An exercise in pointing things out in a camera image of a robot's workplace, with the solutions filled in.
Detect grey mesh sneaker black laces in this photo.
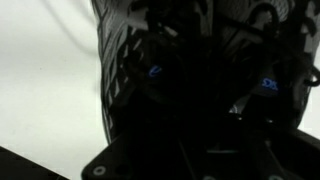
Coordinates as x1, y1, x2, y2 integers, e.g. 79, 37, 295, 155
206, 0, 320, 132
90, 0, 218, 145

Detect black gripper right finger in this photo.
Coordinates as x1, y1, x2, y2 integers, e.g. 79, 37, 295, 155
233, 95, 320, 180

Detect black flat panel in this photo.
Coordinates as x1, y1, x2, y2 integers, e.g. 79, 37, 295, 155
0, 145, 70, 180

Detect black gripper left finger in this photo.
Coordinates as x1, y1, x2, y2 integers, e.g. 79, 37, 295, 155
81, 88, 194, 180

